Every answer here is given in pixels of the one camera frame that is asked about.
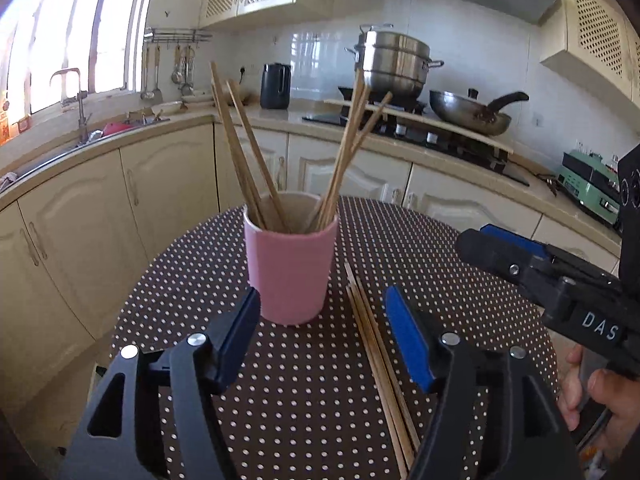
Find green countertop appliance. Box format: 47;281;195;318
556;149;623;226

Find hanging metal skimmer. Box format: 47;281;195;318
181;46;197;95

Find person's right hand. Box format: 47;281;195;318
557;345;640;461

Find steel kitchen sink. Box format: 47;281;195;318
10;120;171;176

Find bundle of wooden chopsticks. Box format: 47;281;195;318
209;61;393;235

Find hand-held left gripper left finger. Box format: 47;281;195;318
57;287;262;480

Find pink cup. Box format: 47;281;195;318
243;191;340;326

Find kitchen window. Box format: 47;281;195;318
0;0;161;121

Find single wooden chopstick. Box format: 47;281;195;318
355;275;421;450
348;286;416;462
344;262;410;478

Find stainless steel steamer pot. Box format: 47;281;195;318
345;24;445;98

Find black electric kettle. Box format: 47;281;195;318
260;62;293;110

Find black gas stove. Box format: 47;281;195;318
302;85;531;188

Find wall utensil rack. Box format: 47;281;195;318
144;27;213;45

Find speckled beige countertop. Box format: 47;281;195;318
0;105;623;256

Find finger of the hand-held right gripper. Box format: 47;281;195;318
480;224;621;287
456;229;572;307

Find cream kitchen base cabinets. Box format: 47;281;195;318
0;122;621;426

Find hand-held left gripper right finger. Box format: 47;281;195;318
385;286;584;480

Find steel wok black handle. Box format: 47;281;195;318
429;89;530;137

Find brown polka dot tablecloth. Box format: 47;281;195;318
107;196;560;480

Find metal sink faucet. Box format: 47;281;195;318
49;67;93;146

